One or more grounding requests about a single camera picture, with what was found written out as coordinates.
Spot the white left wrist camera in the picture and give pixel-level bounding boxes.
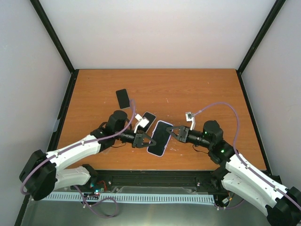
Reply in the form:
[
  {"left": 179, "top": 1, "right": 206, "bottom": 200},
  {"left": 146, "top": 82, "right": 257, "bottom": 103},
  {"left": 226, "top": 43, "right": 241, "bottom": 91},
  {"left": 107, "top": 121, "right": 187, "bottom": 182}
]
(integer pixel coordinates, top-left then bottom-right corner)
[{"left": 134, "top": 114, "right": 149, "bottom": 133}]

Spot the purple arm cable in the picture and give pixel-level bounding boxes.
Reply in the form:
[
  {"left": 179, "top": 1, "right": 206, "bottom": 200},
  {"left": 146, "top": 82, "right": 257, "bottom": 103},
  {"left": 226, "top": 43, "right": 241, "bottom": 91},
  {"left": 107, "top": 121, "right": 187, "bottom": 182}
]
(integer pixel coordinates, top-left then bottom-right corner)
[
  {"left": 192, "top": 101, "right": 301, "bottom": 211},
  {"left": 20, "top": 98, "right": 137, "bottom": 218}
]

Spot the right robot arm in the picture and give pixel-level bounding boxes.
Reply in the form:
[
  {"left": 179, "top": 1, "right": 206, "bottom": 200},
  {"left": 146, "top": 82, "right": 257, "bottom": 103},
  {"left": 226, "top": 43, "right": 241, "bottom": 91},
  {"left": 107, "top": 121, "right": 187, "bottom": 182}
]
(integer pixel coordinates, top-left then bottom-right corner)
[{"left": 166, "top": 121, "right": 301, "bottom": 226}]

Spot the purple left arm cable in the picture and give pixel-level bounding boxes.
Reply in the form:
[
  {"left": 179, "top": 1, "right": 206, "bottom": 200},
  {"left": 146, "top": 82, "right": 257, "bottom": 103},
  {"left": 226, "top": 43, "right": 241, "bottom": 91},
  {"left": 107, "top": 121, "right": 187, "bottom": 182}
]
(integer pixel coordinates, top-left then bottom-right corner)
[{"left": 20, "top": 98, "right": 137, "bottom": 218}]

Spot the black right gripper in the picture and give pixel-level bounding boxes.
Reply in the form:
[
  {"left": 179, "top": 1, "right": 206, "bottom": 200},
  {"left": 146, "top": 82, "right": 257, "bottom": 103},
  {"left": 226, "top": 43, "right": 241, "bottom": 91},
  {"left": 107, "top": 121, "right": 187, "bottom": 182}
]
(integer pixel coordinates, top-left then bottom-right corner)
[{"left": 166, "top": 125, "right": 212, "bottom": 149}]

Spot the black phone face up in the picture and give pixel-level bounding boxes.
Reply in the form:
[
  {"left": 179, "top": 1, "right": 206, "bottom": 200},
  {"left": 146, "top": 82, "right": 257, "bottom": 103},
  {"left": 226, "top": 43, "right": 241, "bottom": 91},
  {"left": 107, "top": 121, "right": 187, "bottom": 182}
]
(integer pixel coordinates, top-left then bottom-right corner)
[{"left": 116, "top": 89, "right": 130, "bottom": 109}]

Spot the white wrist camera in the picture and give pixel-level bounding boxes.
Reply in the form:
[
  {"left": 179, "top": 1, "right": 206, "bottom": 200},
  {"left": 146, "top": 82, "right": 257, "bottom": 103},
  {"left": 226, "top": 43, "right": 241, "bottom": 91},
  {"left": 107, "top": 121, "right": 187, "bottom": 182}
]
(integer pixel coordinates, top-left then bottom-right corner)
[
  {"left": 134, "top": 114, "right": 149, "bottom": 133},
  {"left": 185, "top": 112, "right": 196, "bottom": 130}
]

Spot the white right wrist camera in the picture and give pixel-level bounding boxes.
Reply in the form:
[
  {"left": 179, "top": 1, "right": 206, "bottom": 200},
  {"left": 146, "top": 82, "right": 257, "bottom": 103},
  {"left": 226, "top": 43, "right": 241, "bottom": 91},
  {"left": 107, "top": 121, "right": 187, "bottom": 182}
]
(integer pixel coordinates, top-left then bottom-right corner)
[{"left": 185, "top": 112, "right": 196, "bottom": 130}]

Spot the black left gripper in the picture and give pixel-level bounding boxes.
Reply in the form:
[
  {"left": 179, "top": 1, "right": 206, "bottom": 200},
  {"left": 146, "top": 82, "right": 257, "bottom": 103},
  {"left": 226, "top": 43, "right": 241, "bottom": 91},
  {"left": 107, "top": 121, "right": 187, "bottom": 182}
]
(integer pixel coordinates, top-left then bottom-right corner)
[{"left": 115, "top": 127, "right": 156, "bottom": 147}]

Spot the clear magsafe phone case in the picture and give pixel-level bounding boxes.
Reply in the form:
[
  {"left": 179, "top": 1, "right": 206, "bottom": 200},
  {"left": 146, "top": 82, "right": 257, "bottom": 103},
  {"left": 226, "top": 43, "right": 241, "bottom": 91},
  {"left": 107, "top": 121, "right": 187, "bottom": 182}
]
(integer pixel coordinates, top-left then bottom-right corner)
[{"left": 101, "top": 147, "right": 111, "bottom": 154}]

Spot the black aluminium frame rail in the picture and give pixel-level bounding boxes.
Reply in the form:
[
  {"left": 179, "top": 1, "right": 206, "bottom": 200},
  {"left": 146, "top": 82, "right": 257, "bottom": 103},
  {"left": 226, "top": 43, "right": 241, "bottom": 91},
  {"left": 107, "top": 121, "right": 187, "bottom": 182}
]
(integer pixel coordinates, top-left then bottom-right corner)
[{"left": 79, "top": 170, "right": 227, "bottom": 194}]

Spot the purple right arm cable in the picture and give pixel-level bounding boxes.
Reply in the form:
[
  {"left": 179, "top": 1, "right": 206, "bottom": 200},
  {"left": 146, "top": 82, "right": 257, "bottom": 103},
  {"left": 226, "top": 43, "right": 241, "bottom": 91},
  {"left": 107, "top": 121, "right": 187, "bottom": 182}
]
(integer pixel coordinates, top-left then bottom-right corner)
[{"left": 192, "top": 101, "right": 301, "bottom": 211}]

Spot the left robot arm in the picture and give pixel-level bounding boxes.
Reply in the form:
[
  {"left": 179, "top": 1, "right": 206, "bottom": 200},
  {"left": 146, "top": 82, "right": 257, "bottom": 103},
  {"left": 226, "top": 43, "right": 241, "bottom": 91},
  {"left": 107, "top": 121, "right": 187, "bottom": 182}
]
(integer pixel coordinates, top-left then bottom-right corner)
[{"left": 19, "top": 110, "right": 156, "bottom": 201}]

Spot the small green led circuit board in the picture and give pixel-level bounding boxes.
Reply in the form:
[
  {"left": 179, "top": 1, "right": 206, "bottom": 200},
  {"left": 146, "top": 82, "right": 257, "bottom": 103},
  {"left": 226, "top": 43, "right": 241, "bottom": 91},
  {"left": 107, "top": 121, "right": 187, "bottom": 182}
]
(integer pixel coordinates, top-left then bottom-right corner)
[{"left": 92, "top": 181, "right": 106, "bottom": 195}]

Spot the light blue slotted cable duct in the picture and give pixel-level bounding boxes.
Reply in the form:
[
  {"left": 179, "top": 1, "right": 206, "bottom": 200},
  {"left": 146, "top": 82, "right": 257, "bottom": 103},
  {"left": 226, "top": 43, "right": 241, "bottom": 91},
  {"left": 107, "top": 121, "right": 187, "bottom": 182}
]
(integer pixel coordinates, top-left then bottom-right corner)
[{"left": 43, "top": 192, "right": 214, "bottom": 205}]

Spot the lavender phone case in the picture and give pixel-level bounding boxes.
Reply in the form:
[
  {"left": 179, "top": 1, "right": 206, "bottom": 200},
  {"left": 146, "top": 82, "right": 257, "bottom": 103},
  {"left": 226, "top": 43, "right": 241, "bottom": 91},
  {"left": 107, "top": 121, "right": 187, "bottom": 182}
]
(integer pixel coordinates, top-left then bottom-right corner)
[{"left": 147, "top": 120, "right": 174, "bottom": 157}]

